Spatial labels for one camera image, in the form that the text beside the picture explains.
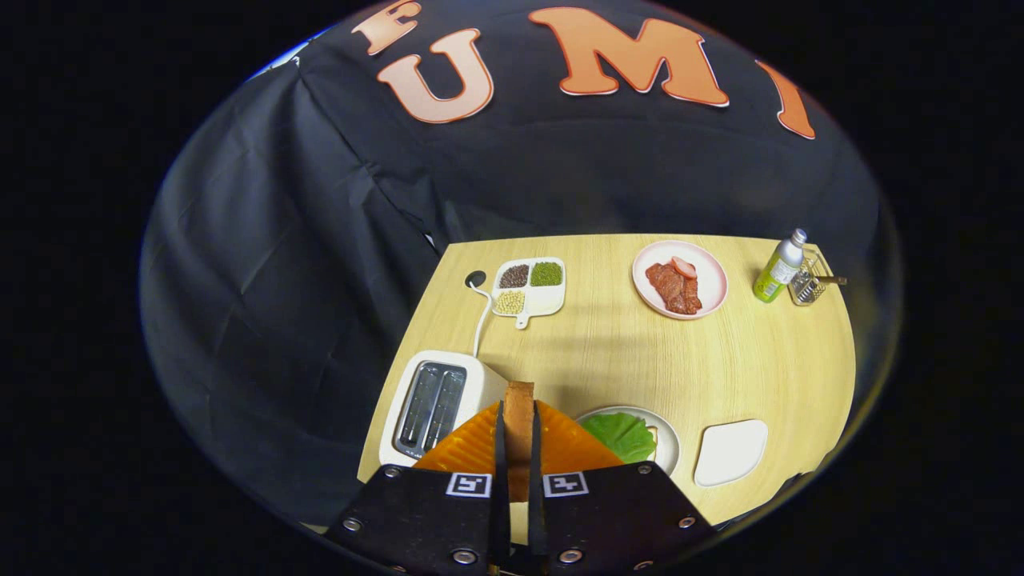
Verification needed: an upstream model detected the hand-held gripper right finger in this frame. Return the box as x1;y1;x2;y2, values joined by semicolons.
526;400;717;574

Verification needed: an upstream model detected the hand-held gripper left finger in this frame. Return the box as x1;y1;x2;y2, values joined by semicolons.
324;400;514;576

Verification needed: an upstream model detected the green lettuce leaf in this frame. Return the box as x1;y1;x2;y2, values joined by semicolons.
580;412;657;465

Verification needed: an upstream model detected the browned toast slice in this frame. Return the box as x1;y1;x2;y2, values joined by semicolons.
502;381;535;503

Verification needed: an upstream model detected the white round plate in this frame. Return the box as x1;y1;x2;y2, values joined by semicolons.
574;406;682;477

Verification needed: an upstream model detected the white squarish dish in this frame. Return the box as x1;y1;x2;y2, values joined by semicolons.
694;419;769;488

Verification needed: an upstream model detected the white toaster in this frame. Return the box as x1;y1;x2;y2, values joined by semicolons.
378;350;510;467

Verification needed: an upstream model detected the white divided dish with beans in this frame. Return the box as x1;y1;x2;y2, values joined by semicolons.
490;257;566;330

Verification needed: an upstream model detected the brown meat piece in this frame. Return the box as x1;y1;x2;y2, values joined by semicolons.
645;262;702;315

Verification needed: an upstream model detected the pink plate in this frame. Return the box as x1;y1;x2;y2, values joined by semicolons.
632;240;729;321

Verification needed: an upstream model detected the silver bottle with green label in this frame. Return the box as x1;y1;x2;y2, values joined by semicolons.
753;229;808;303

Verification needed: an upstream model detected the white toaster cable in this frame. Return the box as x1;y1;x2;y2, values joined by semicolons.
472;284;495;358

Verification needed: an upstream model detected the wire mesh basket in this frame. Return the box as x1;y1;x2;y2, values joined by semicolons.
788;250;847;307

